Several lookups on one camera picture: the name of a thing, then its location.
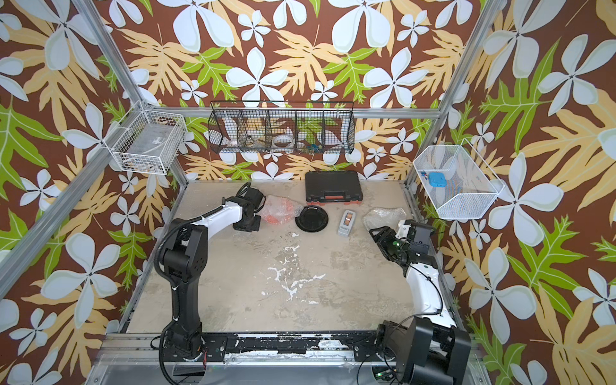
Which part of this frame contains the clear bubble wrap sheet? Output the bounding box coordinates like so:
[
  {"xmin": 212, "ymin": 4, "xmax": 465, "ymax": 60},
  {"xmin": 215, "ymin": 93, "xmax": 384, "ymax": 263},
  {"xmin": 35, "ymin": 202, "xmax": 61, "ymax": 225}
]
[{"xmin": 259, "ymin": 195, "xmax": 303, "ymax": 225}]

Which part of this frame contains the orange plastic plate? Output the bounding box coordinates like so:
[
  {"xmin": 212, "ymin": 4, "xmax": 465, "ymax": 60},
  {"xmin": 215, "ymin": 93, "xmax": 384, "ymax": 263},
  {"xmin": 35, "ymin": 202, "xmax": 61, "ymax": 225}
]
[{"xmin": 262, "ymin": 201, "xmax": 296, "ymax": 225}]

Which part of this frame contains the black dinner plate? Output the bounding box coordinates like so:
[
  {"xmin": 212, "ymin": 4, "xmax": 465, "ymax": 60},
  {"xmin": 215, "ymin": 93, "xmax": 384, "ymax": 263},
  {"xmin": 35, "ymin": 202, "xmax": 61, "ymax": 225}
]
[{"xmin": 295, "ymin": 205, "xmax": 329, "ymax": 233}]

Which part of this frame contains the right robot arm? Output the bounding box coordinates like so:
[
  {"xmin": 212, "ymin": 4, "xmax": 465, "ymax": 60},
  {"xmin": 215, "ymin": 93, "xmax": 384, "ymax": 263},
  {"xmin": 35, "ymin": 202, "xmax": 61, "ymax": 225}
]
[{"xmin": 368, "ymin": 219, "xmax": 472, "ymax": 384}]

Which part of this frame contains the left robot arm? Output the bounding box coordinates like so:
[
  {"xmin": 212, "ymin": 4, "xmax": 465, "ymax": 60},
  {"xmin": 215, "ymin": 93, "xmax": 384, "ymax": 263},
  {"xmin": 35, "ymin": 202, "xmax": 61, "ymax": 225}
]
[{"xmin": 154, "ymin": 182, "xmax": 266, "ymax": 360}]

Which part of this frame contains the grey tape dispenser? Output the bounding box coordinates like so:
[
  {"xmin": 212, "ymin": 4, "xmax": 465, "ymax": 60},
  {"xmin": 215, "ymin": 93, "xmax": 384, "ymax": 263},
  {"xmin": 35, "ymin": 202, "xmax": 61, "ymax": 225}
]
[{"xmin": 337, "ymin": 210, "xmax": 356, "ymax": 237}]

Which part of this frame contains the black tool case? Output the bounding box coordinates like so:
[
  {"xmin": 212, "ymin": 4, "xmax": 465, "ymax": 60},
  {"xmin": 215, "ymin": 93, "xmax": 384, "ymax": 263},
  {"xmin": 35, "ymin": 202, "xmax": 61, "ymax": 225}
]
[{"xmin": 304, "ymin": 171, "xmax": 364, "ymax": 204}]

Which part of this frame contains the blue small object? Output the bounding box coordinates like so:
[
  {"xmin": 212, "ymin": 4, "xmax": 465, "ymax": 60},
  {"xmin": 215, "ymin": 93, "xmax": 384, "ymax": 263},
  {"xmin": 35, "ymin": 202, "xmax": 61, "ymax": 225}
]
[{"xmin": 428, "ymin": 172, "xmax": 447, "ymax": 188}]

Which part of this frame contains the black wire basket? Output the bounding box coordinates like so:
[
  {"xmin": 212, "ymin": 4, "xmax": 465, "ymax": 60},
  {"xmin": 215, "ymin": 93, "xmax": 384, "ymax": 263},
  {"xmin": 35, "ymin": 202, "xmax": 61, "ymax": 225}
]
[{"xmin": 205, "ymin": 100, "xmax": 356, "ymax": 154}]

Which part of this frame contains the white wire basket right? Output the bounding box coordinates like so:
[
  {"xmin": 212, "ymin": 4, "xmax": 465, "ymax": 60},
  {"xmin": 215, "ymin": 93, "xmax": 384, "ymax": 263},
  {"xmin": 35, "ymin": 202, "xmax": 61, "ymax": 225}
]
[{"xmin": 413, "ymin": 140, "xmax": 505, "ymax": 221}]

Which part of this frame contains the white wire basket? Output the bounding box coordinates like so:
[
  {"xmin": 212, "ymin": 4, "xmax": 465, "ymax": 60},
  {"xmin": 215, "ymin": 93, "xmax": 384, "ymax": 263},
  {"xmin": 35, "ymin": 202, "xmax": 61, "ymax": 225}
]
[
  {"xmin": 107, "ymin": 102, "xmax": 187, "ymax": 175},
  {"xmin": 413, "ymin": 140, "xmax": 505, "ymax": 221}
]

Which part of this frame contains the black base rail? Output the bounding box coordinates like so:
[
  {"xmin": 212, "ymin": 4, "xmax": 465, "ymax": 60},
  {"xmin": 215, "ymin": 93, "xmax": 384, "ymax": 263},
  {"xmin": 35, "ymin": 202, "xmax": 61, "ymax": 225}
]
[{"xmin": 158, "ymin": 330, "xmax": 420, "ymax": 363}]

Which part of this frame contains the white wire basket left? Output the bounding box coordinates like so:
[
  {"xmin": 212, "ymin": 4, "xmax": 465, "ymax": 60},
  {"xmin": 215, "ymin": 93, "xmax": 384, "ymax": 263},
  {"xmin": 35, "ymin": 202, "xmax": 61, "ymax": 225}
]
[{"xmin": 107, "ymin": 102, "xmax": 187, "ymax": 175}]

